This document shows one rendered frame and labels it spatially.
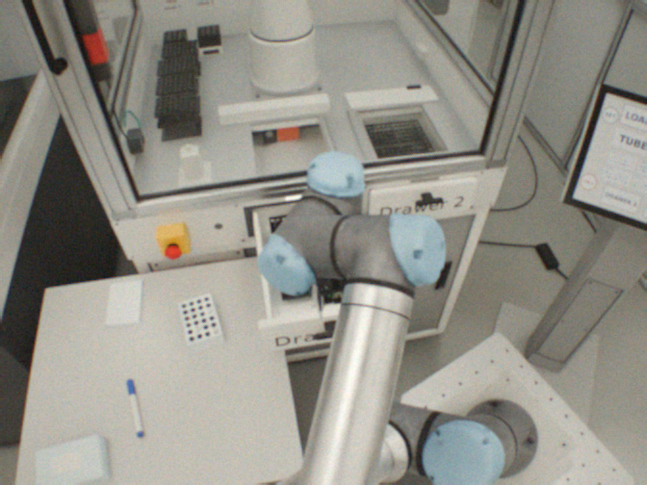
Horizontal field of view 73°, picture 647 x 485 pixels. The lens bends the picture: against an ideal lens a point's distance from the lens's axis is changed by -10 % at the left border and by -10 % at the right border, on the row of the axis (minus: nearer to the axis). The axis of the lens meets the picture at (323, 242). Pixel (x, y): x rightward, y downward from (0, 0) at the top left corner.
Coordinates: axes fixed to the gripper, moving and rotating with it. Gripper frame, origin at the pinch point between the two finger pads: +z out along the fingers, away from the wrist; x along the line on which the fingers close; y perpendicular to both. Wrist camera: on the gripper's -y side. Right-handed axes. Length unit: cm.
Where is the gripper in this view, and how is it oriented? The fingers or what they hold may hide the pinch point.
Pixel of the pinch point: (331, 300)
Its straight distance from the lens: 91.6
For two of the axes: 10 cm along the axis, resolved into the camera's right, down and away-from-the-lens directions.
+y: 2.0, 7.5, -6.3
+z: 0.1, 6.4, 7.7
